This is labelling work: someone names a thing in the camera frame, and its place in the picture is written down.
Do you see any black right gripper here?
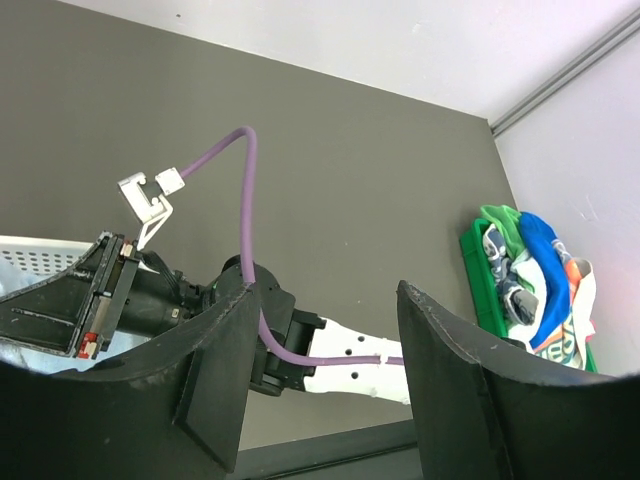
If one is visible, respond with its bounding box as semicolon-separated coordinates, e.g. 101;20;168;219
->
0;232;296;361

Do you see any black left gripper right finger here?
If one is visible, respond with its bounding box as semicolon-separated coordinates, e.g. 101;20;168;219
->
397;281;639;479

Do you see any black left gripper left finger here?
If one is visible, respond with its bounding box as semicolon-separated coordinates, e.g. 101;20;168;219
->
1;285;260;479

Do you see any light blue towel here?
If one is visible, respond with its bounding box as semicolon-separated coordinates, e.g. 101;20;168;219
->
1;261;148;375

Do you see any white grey cloth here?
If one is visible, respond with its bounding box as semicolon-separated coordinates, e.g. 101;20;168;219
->
572;257;597;370

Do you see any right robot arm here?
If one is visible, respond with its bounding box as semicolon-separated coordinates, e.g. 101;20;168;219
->
1;232;409;404

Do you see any white perforated plastic basket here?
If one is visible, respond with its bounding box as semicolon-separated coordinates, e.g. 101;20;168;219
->
1;235;92;276

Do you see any green plastic tray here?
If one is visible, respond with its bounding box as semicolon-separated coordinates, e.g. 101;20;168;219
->
460;218;596;372

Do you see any orange teal printed cloth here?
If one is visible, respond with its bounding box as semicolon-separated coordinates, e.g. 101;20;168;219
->
531;239;589;370

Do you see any patterned white blue cloth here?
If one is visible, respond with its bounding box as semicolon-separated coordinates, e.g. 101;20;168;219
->
482;224;539;327

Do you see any pink cloth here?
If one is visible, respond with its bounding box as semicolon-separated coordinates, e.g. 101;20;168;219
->
586;318;596;343

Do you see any royal blue cloth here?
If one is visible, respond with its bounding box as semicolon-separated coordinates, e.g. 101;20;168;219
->
519;212;571;350

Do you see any black table front rail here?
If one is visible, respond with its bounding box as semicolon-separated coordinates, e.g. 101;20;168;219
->
228;420;423;479

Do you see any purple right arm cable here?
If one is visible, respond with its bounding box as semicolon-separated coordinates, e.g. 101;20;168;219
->
179;126;406;367

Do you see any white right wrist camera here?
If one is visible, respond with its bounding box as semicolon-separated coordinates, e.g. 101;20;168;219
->
118;167;185;250

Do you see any aluminium frame right post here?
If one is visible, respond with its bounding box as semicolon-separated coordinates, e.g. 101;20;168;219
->
490;8;639;138

